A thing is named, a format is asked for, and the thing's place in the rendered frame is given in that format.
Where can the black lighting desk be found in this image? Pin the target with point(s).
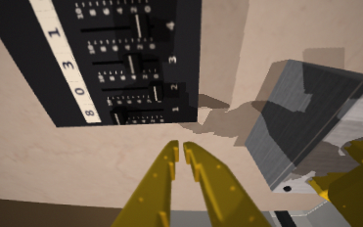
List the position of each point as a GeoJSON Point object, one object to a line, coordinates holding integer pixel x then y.
{"type": "Point", "coordinates": [88, 68]}

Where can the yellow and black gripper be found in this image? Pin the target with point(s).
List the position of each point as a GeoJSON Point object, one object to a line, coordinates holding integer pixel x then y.
{"type": "Point", "coordinates": [227, 202]}

